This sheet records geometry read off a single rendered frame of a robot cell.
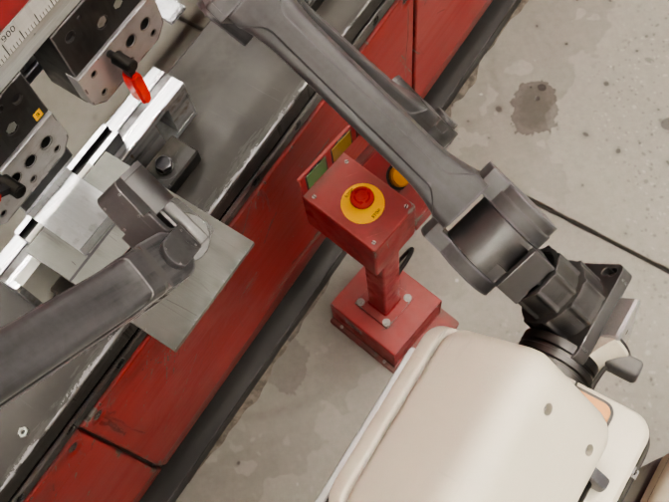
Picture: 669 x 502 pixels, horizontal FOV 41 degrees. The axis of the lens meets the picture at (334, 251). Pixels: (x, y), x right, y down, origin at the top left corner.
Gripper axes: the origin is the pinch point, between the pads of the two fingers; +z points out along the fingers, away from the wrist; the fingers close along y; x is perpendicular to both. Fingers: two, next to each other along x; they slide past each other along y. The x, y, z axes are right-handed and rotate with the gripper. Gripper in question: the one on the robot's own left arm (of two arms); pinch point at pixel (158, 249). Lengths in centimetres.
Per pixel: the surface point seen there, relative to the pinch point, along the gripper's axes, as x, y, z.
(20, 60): -26.0, -4.5, -15.8
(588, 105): 70, -113, 78
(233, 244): 7.4, -6.8, -0.6
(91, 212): -9.7, 0.5, 8.8
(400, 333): 60, -30, 70
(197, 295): 7.8, 1.7, -0.7
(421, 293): 59, -41, 71
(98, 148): -14.7, -7.8, 12.8
